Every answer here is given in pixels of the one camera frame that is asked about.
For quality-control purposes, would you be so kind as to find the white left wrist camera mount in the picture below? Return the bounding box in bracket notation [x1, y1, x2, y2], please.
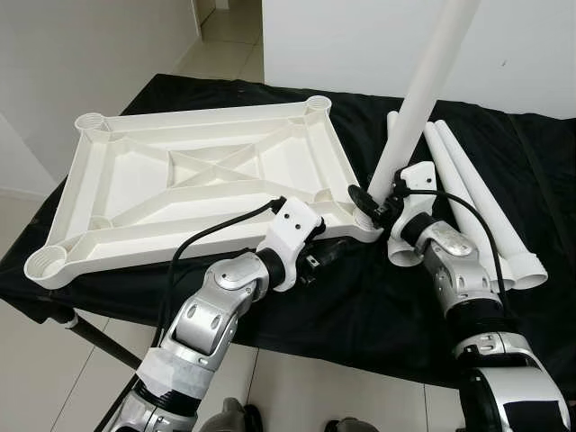
[259, 200, 327, 293]

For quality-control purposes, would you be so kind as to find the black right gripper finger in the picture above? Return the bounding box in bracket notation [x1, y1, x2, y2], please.
[349, 184, 386, 226]

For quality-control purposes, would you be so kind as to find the black table frame leg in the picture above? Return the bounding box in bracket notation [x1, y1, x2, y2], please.
[54, 309, 149, 372]

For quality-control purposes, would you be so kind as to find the white plastic children table top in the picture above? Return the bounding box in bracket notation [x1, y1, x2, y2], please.
[22, 94, 386, 291]

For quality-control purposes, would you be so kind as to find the black table cloth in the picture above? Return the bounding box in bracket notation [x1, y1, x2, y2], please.
[0, 72, 576, 397]

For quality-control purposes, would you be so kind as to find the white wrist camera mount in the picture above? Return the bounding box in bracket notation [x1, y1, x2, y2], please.
[259, 200, 327, 293]
[389, 162, 442, 248]

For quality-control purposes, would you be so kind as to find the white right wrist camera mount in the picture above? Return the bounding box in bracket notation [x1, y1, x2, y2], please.
[389, 162, 442, 248]

